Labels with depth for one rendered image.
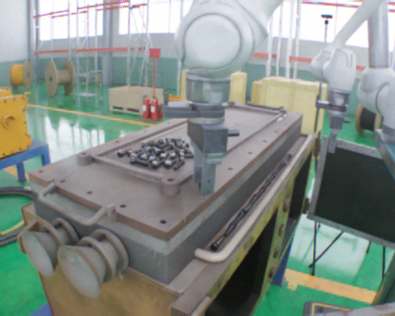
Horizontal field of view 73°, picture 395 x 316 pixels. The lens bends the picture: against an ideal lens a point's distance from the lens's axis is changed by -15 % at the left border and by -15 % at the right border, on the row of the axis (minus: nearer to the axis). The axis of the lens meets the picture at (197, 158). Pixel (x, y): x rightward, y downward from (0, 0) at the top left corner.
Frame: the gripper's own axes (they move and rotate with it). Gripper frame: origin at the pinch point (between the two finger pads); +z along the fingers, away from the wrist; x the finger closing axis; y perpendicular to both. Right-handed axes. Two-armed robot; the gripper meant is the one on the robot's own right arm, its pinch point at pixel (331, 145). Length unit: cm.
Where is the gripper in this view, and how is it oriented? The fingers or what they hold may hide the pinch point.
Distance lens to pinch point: 126.9
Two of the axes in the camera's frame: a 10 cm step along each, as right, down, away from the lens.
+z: -0.4, 9.4, 3.5
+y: 9.3, 1.7, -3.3
